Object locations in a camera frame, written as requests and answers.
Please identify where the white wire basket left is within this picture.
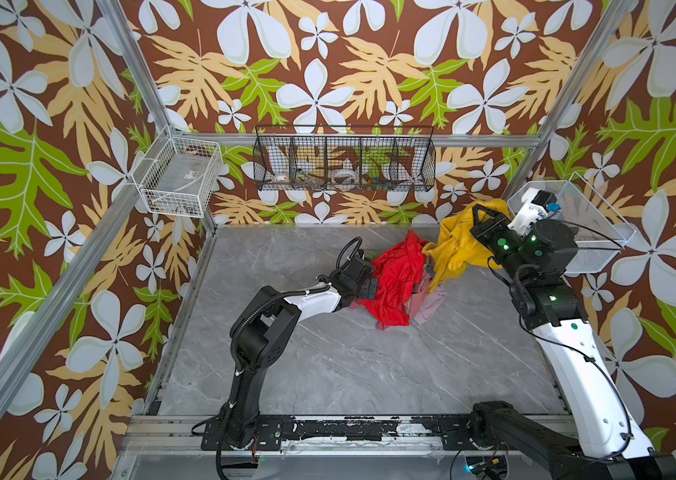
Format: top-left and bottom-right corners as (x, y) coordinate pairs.
(133, 135), (224, 218)

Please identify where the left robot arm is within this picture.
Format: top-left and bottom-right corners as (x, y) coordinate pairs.
(219, 247), (378, 448)

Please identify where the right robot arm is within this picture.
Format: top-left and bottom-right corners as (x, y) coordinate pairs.
(469, 205), (676, 479)

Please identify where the red cloth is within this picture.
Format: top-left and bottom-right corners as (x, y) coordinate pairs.
(360, 230), (430, 331)

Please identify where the white mesh basket right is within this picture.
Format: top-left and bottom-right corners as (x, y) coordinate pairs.
(508, 180), (636, 276)

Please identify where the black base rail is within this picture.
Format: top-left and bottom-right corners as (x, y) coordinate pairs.
(192, 414), (505, 452)

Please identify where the yellow cloth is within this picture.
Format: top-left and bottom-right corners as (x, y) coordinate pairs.
(423, 199), (509, 293)

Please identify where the black wire basket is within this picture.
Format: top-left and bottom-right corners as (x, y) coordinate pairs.
(252, 125), (437, 192)

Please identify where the pink cloth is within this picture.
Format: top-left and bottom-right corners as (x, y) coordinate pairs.
(405, 270), (447, 325)

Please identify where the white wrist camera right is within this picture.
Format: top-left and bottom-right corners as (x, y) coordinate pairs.
(509, 188), (558, 237)

